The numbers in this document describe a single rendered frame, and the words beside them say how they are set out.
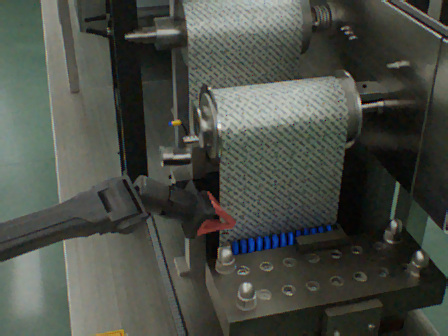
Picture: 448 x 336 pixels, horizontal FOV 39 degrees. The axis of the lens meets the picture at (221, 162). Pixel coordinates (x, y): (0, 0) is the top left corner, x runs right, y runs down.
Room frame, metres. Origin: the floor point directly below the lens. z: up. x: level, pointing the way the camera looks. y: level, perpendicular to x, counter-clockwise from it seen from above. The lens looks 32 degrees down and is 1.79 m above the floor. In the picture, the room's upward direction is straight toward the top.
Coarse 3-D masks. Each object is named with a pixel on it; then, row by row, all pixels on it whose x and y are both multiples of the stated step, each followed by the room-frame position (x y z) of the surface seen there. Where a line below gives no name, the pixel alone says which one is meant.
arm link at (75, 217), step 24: (96, 192) 0.83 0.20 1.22; (120, 192) 0.85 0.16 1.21; (24, 216) 0.75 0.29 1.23; (48, 216) 0.76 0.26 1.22; (72, 216) 0.78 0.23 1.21; (96, 216) 0.79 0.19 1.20; (120, 216) 0.81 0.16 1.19; (0, 240) 0.70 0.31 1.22; (24, 240) 0.72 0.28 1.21; (48, 240) 0.75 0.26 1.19
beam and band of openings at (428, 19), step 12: (396, 0) 1.08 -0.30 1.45; (408, 0) 1.07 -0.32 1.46; (420, 0) 1.07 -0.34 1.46; (432, 0) 0.99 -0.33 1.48; (444, 0) 0.97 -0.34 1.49; (408, 12) 1.05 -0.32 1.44; (420, 12) 1.01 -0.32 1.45; (432, 12) 0.98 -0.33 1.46; (444, 12) 0.97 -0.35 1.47; (432, 24) 0.97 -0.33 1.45; (444, 24) 0.95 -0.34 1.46
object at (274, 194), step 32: (256, 160) 0.95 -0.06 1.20; (288, 160) 0.97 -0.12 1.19; (320, 160) 0.99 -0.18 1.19; (224, 192) 0.94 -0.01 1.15; (256, 192) 0.96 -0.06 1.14; (288, 192) 0.97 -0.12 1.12; (320, 192) 0.99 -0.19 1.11; (256, 224) 0.96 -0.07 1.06; (288, 224) 0.97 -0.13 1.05; (320, 224) 0.99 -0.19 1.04
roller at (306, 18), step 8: (304, 0) 1.27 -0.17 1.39; (304, 8) 1.25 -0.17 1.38; (184, 16) 1.23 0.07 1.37; (304, 16) 1.24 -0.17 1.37; (304, 24) 1.24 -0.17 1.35; (304, 32) 1.24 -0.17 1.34; (304, 40) 1.24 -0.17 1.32; (184, 48) 1.24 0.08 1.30; (304, 48) 1.25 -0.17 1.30; (184, 56) 1.25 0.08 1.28
